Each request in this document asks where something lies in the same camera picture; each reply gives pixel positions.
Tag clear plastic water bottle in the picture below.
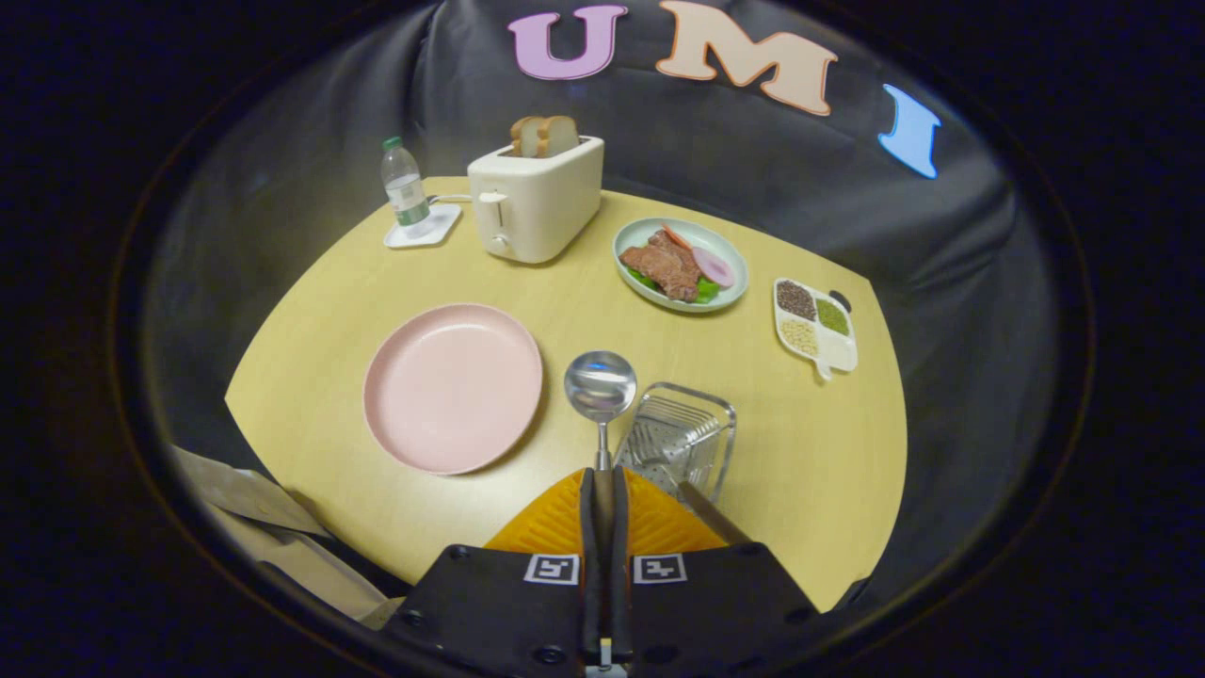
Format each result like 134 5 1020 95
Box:
380 137 436 239

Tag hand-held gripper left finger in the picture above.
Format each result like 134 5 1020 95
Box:
381 468 603 678

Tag brown meat slices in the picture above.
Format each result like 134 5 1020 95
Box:
619 231 702 303

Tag white divided bean dish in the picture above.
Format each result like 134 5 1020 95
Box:
773 277 860 382

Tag wooden handled metal fork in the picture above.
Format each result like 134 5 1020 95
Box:
640 428 752 547

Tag pink round plate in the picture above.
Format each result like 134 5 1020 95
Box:
362 302 544 476

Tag light green oval plate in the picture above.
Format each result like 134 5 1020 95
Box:
612 218 749 314

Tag white toaster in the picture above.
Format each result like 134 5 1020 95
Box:
467 136 605 265

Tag pink ham slice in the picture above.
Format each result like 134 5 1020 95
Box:
692 247 736 289

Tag white square coaster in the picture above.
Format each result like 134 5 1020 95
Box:
383 203 463 250

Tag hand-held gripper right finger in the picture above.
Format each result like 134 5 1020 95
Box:
612 466 818 678

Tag green lettuce leaf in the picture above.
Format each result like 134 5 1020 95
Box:
626 268 721 305

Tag beige cardboard box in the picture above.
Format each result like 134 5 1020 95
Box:
169 444 406 630

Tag black backdrop cloth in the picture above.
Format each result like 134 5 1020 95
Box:
141 0 1065 604

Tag wooden handled metal spoon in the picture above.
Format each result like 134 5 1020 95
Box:
564 350 638 660

